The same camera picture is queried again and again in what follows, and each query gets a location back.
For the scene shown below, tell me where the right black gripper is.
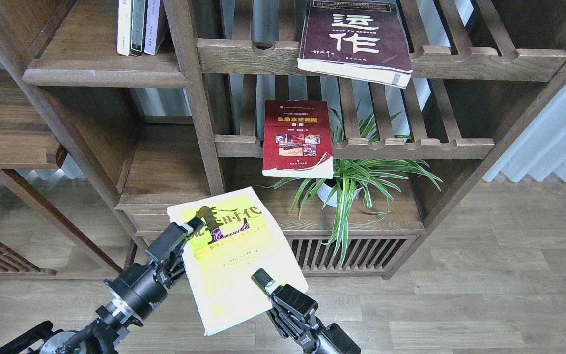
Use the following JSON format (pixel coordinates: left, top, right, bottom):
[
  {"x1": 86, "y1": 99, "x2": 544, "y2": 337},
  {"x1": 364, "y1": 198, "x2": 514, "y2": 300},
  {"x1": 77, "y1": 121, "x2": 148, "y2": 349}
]
[{"x1": 252, "y1": 268, "x2": 360, "y2": 354}]

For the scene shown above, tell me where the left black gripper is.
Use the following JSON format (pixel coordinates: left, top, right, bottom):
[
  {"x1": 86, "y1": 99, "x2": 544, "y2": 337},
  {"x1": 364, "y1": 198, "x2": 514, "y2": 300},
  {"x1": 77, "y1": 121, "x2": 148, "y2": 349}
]
[{"x1": 104, "y1": 217, "x2": 205, "y2": 321}]

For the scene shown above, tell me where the yellow green book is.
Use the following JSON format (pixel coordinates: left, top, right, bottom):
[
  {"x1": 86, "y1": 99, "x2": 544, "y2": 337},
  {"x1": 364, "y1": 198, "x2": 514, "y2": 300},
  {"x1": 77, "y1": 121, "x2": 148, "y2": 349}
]
[{"x1": 167, "y1": 187, "x2": 308, "y2": 336}]

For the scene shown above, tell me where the dark maroon book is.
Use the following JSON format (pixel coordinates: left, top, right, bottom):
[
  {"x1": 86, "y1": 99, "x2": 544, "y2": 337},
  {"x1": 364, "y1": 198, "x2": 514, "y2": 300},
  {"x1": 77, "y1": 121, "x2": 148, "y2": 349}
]
[{"x1": 297, "y1": 0, "x2": 413, "y2": 89}]

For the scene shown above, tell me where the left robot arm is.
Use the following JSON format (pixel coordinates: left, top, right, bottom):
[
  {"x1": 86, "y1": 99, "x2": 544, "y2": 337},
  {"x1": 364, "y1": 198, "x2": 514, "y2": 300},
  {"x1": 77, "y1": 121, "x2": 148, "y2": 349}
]
[{"x1": 0, "y1": 217, "x2": 204, "y2": 354}]

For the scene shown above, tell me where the white plant pot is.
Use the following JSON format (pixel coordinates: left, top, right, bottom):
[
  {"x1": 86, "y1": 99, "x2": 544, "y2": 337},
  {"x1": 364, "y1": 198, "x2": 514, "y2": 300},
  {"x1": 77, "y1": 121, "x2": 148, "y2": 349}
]
[{"x1": 317, "y1": 179, "x2": 339, "y2": 209}]

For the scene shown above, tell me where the red book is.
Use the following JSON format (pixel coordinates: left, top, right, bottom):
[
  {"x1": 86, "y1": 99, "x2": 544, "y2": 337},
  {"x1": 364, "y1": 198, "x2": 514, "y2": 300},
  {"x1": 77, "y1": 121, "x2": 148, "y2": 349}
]
[{"x1": 262, "y1": 99, "x2": 333, "y2": 179}]

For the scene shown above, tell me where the spider plant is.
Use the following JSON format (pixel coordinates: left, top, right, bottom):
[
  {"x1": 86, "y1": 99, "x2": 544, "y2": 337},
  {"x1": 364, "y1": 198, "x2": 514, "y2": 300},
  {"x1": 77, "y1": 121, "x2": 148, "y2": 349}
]
[{"x1": 259, "y1": 101, "x2": 444, "y2": 268}]

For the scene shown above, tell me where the dark wooden bookshelf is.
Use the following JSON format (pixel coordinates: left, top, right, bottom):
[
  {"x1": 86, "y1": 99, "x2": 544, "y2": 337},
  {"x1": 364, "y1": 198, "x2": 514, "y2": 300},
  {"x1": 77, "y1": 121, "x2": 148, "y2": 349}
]
[{"x1": 0, "y1": 0, "x2": 566, "y2": 278}]

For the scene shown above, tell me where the lavender standing book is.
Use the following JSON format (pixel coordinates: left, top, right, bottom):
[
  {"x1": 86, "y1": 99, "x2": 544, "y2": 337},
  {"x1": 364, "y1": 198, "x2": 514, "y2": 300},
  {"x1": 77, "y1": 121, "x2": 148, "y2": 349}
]
[{"x1": 144, "y1": 0, "x2": 169, "y2": 55}]

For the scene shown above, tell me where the white standing book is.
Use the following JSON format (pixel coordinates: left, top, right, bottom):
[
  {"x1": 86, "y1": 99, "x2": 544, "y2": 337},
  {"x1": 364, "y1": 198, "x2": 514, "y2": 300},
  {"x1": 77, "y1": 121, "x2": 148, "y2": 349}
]
[{"x1": 116, "y1": 0, "x2": 133, "y2": 56}]

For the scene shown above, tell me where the dark green standing book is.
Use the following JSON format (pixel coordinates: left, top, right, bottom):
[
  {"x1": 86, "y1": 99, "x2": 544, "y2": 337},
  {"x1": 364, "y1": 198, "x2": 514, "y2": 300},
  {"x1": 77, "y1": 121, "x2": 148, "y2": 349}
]
[{"x1": 130, "y1": 0, "x2": 147, "y2": 57}]

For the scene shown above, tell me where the white curtain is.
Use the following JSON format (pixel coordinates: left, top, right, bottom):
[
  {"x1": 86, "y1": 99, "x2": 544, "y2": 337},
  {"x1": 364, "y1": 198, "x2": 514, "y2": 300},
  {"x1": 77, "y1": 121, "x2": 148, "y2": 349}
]
[{"x1": 483, "y1": 85, "x2": 566, "y2": 183}]

